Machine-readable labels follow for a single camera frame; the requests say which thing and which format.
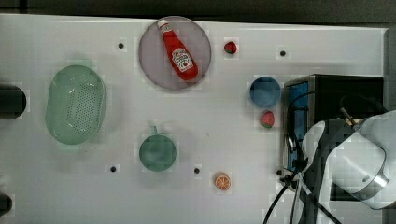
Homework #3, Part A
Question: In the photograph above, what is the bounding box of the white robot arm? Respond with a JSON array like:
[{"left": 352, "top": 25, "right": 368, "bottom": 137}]
[{"left": 292, "top": 111, "right": 395, "bottom": 224}]

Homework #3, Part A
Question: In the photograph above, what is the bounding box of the black toaster oven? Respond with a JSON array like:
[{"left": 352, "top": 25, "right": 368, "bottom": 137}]
[{"left": 284, "top": 74, "right": 387, "bottom": 196}]

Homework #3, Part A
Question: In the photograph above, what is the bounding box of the red ketchup bottle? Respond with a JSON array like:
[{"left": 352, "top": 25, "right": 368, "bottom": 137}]
[{"left": 157, "top": 20, "right": 199, "bottom": 81}]

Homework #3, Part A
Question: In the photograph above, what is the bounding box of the green cup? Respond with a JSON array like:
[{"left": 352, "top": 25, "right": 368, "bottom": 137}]
[{"left": 139, "top": 125, "right": 177, "bottom": 172}]

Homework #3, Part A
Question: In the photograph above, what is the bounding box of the pink round plate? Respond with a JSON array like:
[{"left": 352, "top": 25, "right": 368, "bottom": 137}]
[{"left": 138, "top": 16, "right": 212, "bottom": 91}]

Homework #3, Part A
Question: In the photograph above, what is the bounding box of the blue bowl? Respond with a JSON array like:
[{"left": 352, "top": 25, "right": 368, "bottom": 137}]
[{"left": 249, "top": 77, "right": 281, "bottom": 108}]

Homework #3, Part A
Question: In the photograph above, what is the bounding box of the large strawberry toy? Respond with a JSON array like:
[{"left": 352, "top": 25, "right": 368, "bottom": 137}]
[{"left": 261, "top": 111, "right": 275, "bottom": 129}]

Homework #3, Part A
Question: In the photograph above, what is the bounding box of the small red strawberry toy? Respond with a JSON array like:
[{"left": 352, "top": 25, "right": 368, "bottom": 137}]
[{"left": 224, "top": 41, "right": 237, "bottom": 54}]

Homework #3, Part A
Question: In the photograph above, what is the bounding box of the orange slice toy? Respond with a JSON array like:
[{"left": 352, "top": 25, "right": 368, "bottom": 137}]
[{"left": 214, "top": 173, "right": 232, "bottom": 191}]

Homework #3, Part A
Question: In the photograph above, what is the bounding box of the green perforated basket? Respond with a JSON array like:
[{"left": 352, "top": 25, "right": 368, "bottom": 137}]
[{"left": 45, "top": 65, "right": 106, "bottom": 145}]

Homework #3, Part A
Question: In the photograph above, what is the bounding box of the black cylinder left upper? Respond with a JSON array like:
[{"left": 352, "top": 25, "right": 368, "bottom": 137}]
[{"left": 0, "top": 84, "right": 27, "bottom": 119}]

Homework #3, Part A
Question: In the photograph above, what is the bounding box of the black cylinder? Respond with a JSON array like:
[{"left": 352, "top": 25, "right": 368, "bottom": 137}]
[
  {"left": 0, "top": 84, "right": 27, "bottom": 119},
  {"left": 0, "top": 193, "right": 13, "bottom": 217}
]

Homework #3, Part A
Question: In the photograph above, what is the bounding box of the black cylinder left lower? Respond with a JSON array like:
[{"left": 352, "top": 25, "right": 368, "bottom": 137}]
[{"left": 0, "top": 193, "right": 13, "bottom": 217}]

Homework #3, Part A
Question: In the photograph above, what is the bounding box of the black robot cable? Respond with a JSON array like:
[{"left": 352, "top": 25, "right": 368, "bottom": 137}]
[{"left": 262, "top": 90, "right": 387, "bottom": 224}]

